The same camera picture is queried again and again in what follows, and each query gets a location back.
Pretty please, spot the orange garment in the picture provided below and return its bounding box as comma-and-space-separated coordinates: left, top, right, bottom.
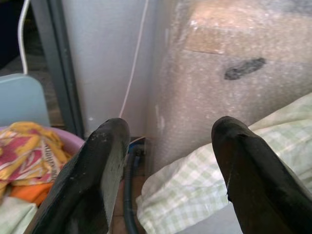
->
10, 181, 55, 207

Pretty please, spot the thin pink cord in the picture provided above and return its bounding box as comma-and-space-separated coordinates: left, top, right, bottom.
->
118, 0, 150, 117

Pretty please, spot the pale green cloth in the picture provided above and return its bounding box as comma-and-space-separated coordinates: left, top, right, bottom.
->
0, 196, 37, 234

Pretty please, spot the light blue plastic chair back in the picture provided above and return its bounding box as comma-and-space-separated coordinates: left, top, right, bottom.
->
0, 73, 51, 127

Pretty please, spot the grey metal door frame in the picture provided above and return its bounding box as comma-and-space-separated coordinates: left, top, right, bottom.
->
30, 0, 85, 139

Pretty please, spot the pink plastic laundry basin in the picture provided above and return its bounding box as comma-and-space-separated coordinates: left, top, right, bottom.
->
0, 126, 86, 159

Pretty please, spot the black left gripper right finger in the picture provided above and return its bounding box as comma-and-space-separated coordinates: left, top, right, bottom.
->
211, 116, 312, 234

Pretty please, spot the white cable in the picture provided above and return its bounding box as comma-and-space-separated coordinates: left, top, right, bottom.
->
17, 0, 31, 75

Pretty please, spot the green white checked cloth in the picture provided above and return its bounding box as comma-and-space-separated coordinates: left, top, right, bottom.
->
136, 92, 312, 234

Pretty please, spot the yellow pink patterned garment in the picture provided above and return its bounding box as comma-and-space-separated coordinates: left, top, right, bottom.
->
0, 121, 72, 198

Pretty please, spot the black corrugated drain hose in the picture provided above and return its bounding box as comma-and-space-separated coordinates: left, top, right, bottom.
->
122, 152, 140, 234

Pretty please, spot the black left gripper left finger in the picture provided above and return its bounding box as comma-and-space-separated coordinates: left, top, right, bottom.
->
31, 117, 131, 234

